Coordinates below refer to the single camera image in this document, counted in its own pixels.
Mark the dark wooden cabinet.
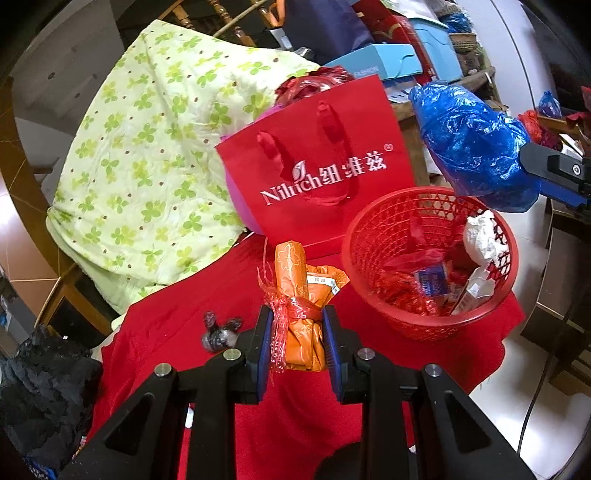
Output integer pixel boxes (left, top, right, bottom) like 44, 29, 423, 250
519, 198, 591, 398

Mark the red cloth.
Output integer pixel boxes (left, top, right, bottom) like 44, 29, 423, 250
85, 240, 527, 480

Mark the blue white small box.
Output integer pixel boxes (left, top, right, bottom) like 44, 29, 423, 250
413, 263, 451, 296

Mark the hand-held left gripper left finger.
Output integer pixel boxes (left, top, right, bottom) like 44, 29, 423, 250
60, 305, 273, 480

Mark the red patterned box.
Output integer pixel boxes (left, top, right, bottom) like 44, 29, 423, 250
358, 2, 416, 47

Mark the green clover print quilt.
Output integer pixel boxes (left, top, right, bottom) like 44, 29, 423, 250
45, 19, 324, 315

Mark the light blue plastic box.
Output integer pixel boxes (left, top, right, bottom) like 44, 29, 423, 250
409, 16, 462, 77

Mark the black lace cloth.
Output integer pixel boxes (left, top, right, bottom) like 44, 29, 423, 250
0, 325, 103, 472

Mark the small red plastic bag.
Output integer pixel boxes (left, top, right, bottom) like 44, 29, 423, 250
517, 110, 561, 148

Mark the light blue cardboard box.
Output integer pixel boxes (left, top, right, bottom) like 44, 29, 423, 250
323, 44, 423, 81

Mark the small blue plastic bag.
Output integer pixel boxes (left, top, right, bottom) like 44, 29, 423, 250
538, 90, 563, 118

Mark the red crumpled plastic bag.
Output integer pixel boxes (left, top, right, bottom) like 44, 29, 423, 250
274, 66, 356, 108

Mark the orange packet with red ribbon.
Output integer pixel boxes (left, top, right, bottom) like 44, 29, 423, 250
256, 237, 351, 374

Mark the black cable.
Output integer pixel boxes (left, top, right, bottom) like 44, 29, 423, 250
517, 346, 561, 462

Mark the white tissue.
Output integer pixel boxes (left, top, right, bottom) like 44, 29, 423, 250
463, 210, 509, 266

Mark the wicker basket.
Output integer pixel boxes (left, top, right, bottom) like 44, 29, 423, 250
449, 31, 481, 52

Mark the red plastic basket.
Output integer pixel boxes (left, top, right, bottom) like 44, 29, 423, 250
341, 186, 519, 341

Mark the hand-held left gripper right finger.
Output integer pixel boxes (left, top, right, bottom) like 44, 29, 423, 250
322, 305, 532, 480

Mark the navy cloth bag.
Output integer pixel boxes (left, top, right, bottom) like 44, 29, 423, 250
281, 0, 375, 54

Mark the red plastic wrapper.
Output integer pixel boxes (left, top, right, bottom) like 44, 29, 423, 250
373, 217, 469, 317

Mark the wooden chair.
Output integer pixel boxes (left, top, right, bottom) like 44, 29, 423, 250
44, 0, 278, 335

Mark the red paper bag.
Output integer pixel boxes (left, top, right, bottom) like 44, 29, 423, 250
215, 74, 419, 259

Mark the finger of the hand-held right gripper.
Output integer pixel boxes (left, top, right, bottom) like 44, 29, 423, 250
518, 142, 591, 209

